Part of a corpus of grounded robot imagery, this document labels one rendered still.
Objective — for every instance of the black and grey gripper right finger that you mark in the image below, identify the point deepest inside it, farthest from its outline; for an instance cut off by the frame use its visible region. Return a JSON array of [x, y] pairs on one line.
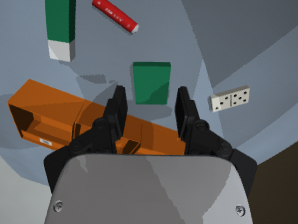
[[203, 141]]

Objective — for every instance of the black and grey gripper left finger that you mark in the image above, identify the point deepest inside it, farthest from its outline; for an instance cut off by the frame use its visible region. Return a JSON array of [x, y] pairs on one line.
[[95, 140]]

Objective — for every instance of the orange three-compartment tray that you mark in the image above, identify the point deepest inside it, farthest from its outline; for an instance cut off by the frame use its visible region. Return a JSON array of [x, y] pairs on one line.
[[62, 111]]

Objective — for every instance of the white domino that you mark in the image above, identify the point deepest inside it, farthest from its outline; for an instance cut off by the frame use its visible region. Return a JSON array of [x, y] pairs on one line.
[[230, 98]]

